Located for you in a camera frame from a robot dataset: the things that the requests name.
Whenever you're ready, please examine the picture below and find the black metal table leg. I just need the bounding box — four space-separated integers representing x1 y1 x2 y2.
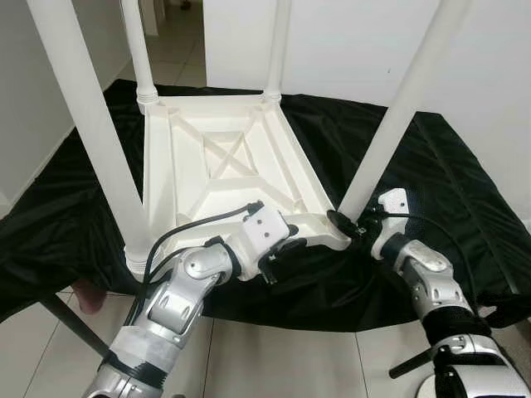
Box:
390 348 434 379
37 294 110 359

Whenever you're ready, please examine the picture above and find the white plastic children table top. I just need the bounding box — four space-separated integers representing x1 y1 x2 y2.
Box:
124 90 353 279

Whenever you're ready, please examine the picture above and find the black cloth table cover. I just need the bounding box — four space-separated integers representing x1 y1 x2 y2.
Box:
0 79 531 332

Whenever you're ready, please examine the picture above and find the white plastic table leg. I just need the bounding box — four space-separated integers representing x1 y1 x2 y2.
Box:
336 0 475 223
262 0 293 102
25 0 158 279
120 0 160 104

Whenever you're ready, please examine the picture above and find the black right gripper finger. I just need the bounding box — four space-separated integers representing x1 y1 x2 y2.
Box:
328 209 359 238

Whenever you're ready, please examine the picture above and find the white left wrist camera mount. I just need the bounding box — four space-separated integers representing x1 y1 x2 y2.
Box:
236 207 291 279

